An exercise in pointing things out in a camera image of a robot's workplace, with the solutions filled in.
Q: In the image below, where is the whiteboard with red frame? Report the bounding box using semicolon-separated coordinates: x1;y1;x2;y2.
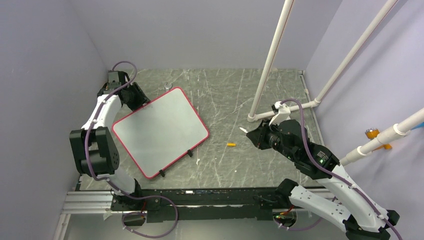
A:
112;87;210;179

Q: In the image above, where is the white PVC pipe right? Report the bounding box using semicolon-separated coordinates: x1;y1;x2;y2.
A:
340;108;424;166

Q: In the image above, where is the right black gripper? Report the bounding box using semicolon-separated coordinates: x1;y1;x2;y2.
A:
246;117;297;162

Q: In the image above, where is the white PVC pipe frame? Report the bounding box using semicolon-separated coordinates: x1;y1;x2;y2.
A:
244;0;398;122

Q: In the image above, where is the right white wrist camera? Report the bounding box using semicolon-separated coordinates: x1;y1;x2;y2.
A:
268;101;291;126

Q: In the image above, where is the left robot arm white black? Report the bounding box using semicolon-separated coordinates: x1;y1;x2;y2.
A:
69;70;150;210

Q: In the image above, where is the silver wrench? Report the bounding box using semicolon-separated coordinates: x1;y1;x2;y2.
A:
164;82;173;92

